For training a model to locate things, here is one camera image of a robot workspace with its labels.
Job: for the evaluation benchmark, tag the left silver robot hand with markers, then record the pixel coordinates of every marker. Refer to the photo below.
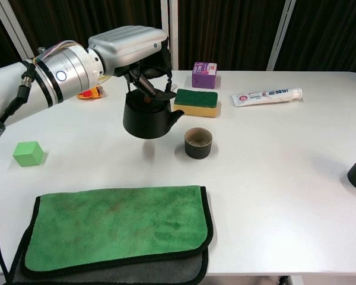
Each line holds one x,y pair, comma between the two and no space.
127,47

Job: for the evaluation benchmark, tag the black teapot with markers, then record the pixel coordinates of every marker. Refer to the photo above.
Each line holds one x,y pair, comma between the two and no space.
145,124

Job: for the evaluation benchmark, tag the orange yellow small toy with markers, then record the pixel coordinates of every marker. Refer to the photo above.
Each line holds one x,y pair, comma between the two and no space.
90,94

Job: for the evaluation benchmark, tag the dark pleated curtain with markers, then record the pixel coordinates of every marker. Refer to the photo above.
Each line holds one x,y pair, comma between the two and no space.
62,17

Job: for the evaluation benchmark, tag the purple soap box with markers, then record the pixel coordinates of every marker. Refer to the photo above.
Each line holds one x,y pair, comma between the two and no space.
203,80

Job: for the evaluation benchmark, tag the green yellow sponge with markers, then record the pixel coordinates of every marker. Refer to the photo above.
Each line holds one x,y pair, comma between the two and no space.
201,102

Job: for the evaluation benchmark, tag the white toothpaste tube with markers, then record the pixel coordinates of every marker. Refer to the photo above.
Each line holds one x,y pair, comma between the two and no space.
261,97

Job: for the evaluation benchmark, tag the green cube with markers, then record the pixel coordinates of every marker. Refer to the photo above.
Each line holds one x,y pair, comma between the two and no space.
28,154

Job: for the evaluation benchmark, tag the green and grey cloth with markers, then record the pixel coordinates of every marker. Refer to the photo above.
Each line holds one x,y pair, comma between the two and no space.
118,225

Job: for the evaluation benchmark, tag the white frame post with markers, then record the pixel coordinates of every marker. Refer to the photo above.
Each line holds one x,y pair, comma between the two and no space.
282,32
15,29
174,32
165,15

